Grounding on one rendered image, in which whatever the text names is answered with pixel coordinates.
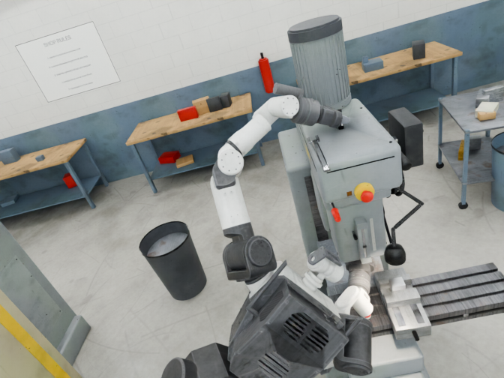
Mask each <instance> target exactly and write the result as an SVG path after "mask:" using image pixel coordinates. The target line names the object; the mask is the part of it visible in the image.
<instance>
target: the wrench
mask: <svg viewBox="0 0 504 378"><path fill-rule="evenodd" d="M315 138H316V139H315V140H311V139H310V137H308V138H307V141H308V143H309V144H312V145H313V148H314V150H315V152H316V155H317V157H318V159H319V162H320V164H321V166H322V169H323V172H328V171H331V170H330V167H329V165H328V163H327V161H326V159H325V156H324V154H323V152H322V150H321V148H320V145H319V143H318V142H320V138H319V137H318V135H316V136H315Z"/></svg>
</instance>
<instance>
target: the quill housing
mask: <svg viewBox="0 0 504 378"><path fill-rule="evenodd" d="M326 211H327V215H328V223H329V227H330V229H329V231H330V232H331V237H332V240H333V242H334V246H335V249H336V251H337V255H338V257H339V259H340V261H341V262H343V263H348V262H352V261H356V260H360V258H359V249H358V243H357V240H354V238H353V233H352V231H354V232H355V234H356V228H355V223H354V218H360V217H364V218H365V220H366V221H367V231H368V237H369V243H370V255H371V257H376V256H380V255H383V254H384V251H385V249H386V244H387V242H386V231H385V223H384V214H383V199H376V200H373V201H371V202H363V203H360V204H356V205H351V206H347V207H343V208H338V211H339V214H340V218H341V220H340V222H336V221H335V219H334V217H333V215H332V213H331V211H328V210H326Z"/></svg>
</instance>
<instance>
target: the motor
mask: <svg viewBox="0 0 504 378"><path fill-rule="evenodd" d="M287 35H288V39H289V45H290V49H291V53H292V60H293V64H294V68H295V75H296V79H297V83H298V87H299V88H300V89H303V90H304V95H303V97H304V98H312V99H314V100H318V101H319V104H320V105H321V106H323V105H326V106H330V107H331V108H333V109H335V110H341V109H343V108H344V107H346V106H347V105H348V104H349V103H350V102H351V100H352V98H351V93H350V81H349V75H348V69H347V57H346V50H345V44H344V33H343V25H342V19H341V17H340V16H338V15H327V16H319V17H316V18H313V19H308V20H305V21H303V22H300V23H297V24H295V25H293V26H291V27H290V28H289V30H288V31H287Z"/></svg>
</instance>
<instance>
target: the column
mask: <svg viewBox="0 0 504 378"><path fill-rule="evenodd" d="M278 139H279V142H280V148H281V151H282V155H283V161H284V165H285V168H286V174H287V177H288V180H289V186H290V189H291V192H292V198H293V201H294V204H295V210H296V214H297V217H298V223H299V226H300V230H301V236H302V239H303V242H304V248H305V251H306V254H307V258H308V257H309V255H310V254H311V253H312V252H314V251H316V250H317V249H318V246H317V242H321V241H325V240H328V239H332V235H331V232H330V231H326V230H325V228H324V226H323V222H322V219H321V217H320V212H319V209H318V206H317V199H316V196H315V192H314V185H313V182H312V178H311V165H310V163H309V160H308V156H307V155H306V152H305V148H304V146H303V144H302V140H301V137H300V136H299V132H298V129H297V127H296V128H293V129H290V130H285V131H281V132H279V133H278ZM380 259H381V262H382V267H383V270H384V271H385V270H389V264H388V263H387V262H386V261H385V256H384V254H383V255H380ZM326 288H327V283H326V279H325V278H324V279H323V282H322V286H321V288H317V289H318V290H319V291H321V292H322V293H323V294H325V295H326V296H328V294H327V290H326Z"/></svg>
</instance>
